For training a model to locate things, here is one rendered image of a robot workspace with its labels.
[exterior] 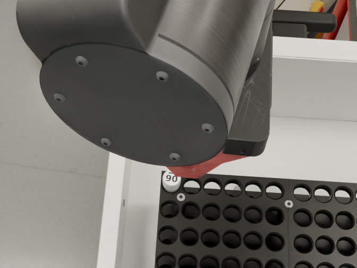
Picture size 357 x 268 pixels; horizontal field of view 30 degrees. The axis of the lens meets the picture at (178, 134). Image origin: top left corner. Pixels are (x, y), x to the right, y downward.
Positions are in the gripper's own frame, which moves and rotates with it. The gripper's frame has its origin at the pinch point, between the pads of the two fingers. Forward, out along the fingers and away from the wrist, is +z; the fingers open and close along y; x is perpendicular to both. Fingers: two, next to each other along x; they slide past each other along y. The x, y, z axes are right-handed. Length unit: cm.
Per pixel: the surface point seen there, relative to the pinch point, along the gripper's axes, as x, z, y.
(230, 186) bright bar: 3.6, 12.3, -4.0
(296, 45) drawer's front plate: 6.9, 3.4, -11.0
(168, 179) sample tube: -1.1, 6.3, -0.8
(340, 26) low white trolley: 18, 30, -38
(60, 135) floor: -27, 92, -54
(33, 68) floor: -36, 90, -70
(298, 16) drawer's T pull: 7.3, 4.5, -14.8
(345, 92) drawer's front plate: 11.6, 7.9, -10.7
